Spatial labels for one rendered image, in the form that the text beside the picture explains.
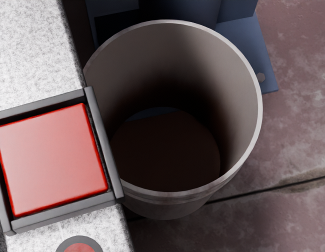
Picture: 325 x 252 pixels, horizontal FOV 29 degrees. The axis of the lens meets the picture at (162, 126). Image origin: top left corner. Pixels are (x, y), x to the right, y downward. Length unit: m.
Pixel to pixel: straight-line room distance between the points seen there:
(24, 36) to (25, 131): 0.07
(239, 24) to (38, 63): 1.07
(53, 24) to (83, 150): 0.10
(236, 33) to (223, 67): 0.36
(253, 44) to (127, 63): 0.40
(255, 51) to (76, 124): 1.07
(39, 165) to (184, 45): 0.74
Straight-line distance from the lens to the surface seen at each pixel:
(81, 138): 0.40
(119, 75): 1.16
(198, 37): 1.08
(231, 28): 1.46
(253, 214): 1.34
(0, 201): 0.39
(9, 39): 0.44
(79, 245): 0.40
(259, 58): 1.44
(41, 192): 0.39
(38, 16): 0.45
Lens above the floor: 1.31
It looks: 72 degrees down
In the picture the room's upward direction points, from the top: 4 degrees clockwise
